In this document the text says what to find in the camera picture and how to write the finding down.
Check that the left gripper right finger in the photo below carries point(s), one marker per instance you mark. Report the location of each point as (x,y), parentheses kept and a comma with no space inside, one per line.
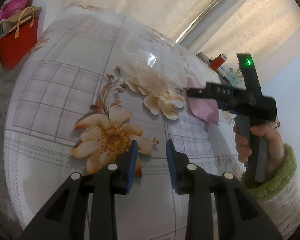
(239,216)

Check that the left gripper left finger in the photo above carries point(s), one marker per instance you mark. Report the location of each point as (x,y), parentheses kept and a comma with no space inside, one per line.
(63,215)

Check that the pink foam sheet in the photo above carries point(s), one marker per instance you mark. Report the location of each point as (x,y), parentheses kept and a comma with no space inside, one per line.
(204,109)

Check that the green fuzzy sleeve forearm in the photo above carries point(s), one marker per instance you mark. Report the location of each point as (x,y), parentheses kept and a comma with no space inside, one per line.
(280,196)

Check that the person's right hand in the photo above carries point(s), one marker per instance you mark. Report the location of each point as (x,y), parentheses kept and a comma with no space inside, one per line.
(276,149)

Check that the teal box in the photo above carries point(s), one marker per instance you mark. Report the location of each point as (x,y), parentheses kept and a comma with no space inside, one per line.
(233,78)

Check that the red canister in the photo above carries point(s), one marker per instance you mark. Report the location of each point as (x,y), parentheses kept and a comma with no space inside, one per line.
(217,62)

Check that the grey cabinet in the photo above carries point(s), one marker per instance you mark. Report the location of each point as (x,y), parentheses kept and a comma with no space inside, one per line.
(204,58)

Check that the cream window curtain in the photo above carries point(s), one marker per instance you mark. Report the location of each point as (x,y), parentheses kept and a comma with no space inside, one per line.
(267,29)

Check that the floral tablecloth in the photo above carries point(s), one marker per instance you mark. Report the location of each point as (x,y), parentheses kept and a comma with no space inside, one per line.
(70,110)

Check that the red gift bag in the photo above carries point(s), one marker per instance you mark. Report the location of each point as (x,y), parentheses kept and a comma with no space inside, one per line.
(19,39)

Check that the pink bag in carton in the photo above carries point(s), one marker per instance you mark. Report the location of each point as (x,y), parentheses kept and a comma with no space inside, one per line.
(11,7)

